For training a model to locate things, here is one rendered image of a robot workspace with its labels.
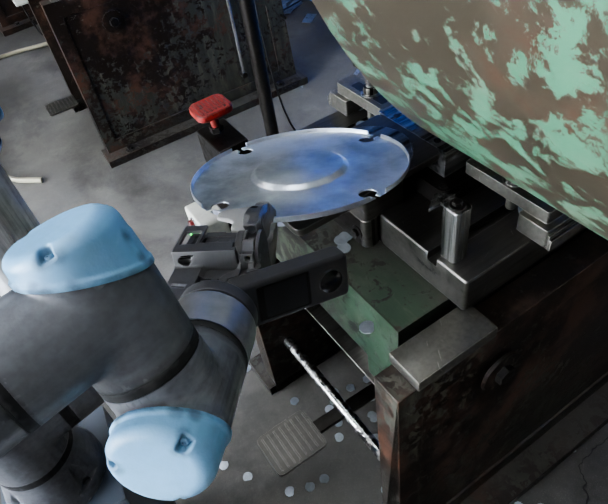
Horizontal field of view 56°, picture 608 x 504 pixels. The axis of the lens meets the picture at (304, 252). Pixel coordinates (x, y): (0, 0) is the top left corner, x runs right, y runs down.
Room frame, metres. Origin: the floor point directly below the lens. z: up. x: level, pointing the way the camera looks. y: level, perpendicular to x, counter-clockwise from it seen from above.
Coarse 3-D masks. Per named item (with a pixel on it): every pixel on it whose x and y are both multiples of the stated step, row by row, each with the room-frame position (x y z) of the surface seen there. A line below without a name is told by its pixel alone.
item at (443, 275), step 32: (416, 192) 0.65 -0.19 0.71; (480, 192) 0.63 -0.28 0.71; (384, 224) 0.61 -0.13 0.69; (416, 224) 0.59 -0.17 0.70; (480, 224) 0.57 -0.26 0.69; (512, 224) 0.55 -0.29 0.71; (416, 256) 0.55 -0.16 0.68; (480, 256) 0.50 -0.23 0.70; (512, 256) 0.50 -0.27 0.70; (448, 288) 0.49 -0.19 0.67; (480, 288) 0.48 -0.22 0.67
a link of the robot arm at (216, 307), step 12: (180, 300) 0.31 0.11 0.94; (192, 300) 0.31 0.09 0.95; (204, 300) 0.30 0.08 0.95; (216, 300) 0.30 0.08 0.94; (228, 300) 0.30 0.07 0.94; (192, 312) 0.29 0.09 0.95; (204, 312) 0.29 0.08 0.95; (216, 312) 0.29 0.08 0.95; (228, 312) 0.29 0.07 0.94; (240, 312) 0.30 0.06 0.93; (228, 324) 0.28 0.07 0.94; (240, 324) 0.28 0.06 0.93; (252, 324) 0.29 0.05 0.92; (240, 336) 0.27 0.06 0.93; (252, 336) 0.29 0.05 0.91; (252, 348) 0.28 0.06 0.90
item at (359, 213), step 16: (368, 128) 0.73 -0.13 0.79; (384, 128) 0.72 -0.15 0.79; (400, 128) 0.72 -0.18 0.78; (416, 144) 0.67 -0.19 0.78; (416, 160) 0.64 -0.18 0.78; (432, 160) 0.64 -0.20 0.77; (368, 192) 0.59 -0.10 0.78; (400, 192) 0.64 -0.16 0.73; (368, 208) 0.61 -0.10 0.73; (384, 208) 0.62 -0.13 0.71; (288, 224) 0.56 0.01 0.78; (304, 224) 0.55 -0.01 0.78; (320, 224) 0.55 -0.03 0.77; (352, 224) 0.64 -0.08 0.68; (368, 224) 0.61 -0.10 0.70; (368, 240) 0.61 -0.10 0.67
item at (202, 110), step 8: (216, 96) 0.95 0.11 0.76; (224, 96) 0.95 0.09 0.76; (192, 104) 0.94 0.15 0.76; (200, 104) 0.93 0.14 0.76; (208, 104) 0.93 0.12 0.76; (216, 104) 0.92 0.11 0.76; (224, 104) 0.91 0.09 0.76; (192, 112) 0.91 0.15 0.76; (200, 112) 0.90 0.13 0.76; (208, 112) 0.90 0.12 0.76; (216, 112) 0.90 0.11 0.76; (224, 112) 0.90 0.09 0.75; (200, 120) 0.89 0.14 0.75; (208, 120) 0.89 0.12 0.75; (216, 120) 0.92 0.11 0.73
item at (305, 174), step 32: (320, 128) 0.74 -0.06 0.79; (352, 128) 0.72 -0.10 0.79; (224, 160) 0.69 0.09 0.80; (256, 160) 0.67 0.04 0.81; (288, 160) 0.64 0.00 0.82; (320, 160) 0.62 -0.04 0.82; (352, 160) 0.61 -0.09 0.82; (384, 160) 0.60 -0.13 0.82; (192, 192) 0.58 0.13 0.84; (224, 192) 0.58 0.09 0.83; (256, 192) 0.56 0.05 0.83; (288, 192) 0.55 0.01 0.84; (320, 192) 0.53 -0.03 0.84; (352, 192) 0.52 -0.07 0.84; (384, 192) 0.50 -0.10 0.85
